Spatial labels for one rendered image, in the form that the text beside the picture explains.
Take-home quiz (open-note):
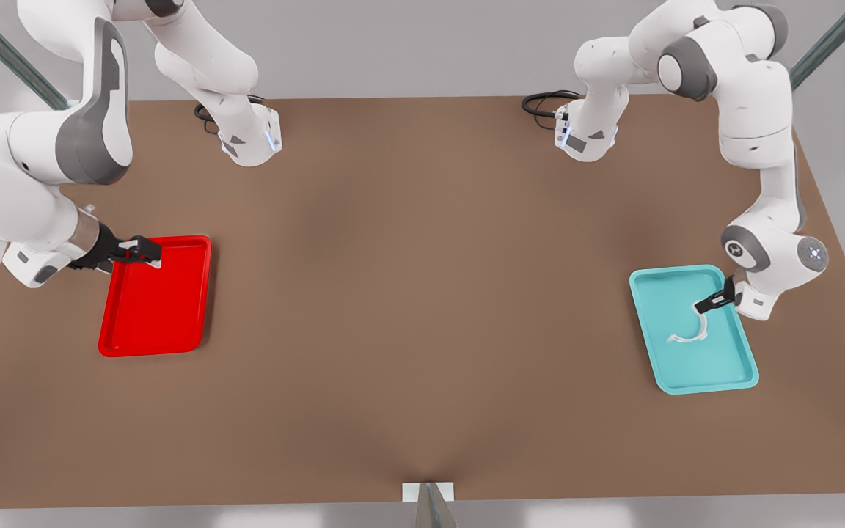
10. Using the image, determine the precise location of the white drainage pipe clamp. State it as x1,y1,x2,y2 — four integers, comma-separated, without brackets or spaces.
667,313,712,347

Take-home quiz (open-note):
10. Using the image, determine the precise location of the black cable loop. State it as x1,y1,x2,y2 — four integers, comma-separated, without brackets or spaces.
522,89,583,131
194,94,267,136

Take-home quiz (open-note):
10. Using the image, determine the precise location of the silver frame post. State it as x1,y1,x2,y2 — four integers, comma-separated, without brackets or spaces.
0,0,70,111
401,481,457,528
789,0,845,90

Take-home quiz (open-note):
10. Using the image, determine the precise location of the teal rectangular tray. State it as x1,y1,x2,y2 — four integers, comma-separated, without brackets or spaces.
629,265,760,396

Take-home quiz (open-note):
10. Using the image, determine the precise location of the red rectangular tray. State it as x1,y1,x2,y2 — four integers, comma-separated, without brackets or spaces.
98,235,213,359

